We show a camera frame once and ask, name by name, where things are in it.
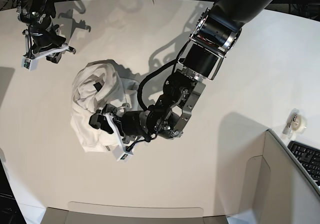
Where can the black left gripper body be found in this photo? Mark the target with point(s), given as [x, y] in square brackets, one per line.
[129, 123]

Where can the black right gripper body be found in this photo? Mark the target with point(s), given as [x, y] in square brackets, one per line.
[43, 40]

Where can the white t-shirt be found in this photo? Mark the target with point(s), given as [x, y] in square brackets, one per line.
[98, 84]

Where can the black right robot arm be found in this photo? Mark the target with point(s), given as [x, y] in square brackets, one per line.
[36, 12]

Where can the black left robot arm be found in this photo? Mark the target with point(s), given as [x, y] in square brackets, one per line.
[201, 57]

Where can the beige cardboard box right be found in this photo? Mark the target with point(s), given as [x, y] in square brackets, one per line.
[277, 189]

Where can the clear tape dispenser roll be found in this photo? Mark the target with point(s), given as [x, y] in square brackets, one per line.
[296, 124]

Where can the black computer keyboard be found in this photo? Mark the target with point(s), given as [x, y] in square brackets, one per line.
[309, 157]

